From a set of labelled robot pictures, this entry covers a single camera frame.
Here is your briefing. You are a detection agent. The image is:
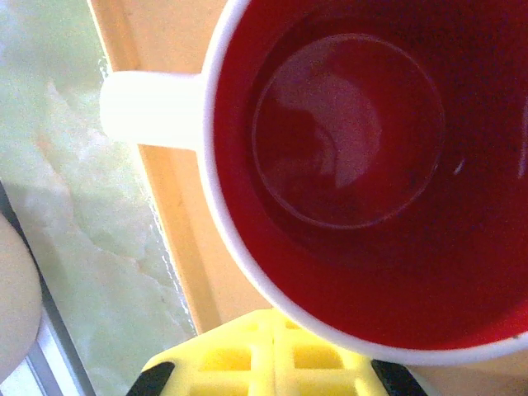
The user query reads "white cup red inside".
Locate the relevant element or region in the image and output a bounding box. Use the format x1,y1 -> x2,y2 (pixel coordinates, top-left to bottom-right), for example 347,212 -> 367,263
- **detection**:
98,0 -> 528,368

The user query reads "aluminium front frame rail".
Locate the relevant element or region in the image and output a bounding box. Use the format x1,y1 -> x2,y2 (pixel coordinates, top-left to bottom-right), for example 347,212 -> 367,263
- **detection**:
0,181 -> 97,396

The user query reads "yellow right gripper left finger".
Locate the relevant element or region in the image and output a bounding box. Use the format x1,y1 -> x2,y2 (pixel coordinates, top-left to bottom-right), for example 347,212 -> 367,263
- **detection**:
127,308 -> 276,396

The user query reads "beige masking tape roll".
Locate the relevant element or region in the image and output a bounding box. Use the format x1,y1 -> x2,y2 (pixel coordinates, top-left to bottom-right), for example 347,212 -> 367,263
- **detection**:
0,212 -> 45,372

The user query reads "yellow plastic tray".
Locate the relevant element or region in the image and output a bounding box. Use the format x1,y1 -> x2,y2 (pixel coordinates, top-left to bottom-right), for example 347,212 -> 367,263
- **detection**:
86,0 -> 528,396

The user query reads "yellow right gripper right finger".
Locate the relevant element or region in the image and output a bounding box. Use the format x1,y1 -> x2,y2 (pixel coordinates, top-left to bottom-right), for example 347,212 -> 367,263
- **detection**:
274,312 -> 438,396

